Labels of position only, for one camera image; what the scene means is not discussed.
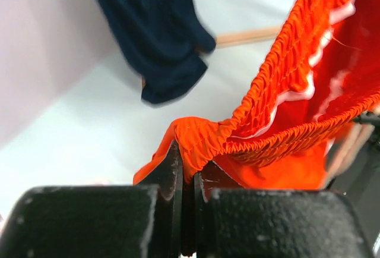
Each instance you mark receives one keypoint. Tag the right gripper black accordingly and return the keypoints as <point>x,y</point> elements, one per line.
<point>360,148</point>

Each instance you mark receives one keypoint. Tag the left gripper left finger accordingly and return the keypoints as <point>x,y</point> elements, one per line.
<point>142,220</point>

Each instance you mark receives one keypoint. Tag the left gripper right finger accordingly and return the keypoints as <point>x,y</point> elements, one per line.
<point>236,222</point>

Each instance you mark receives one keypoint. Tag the orange shorts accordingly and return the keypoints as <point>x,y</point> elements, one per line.
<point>320,73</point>

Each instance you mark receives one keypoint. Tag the navy blue shorts hanging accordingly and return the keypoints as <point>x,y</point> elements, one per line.
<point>162,41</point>

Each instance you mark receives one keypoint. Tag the wooden clothes rack frame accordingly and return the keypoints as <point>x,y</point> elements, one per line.
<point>247,36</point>

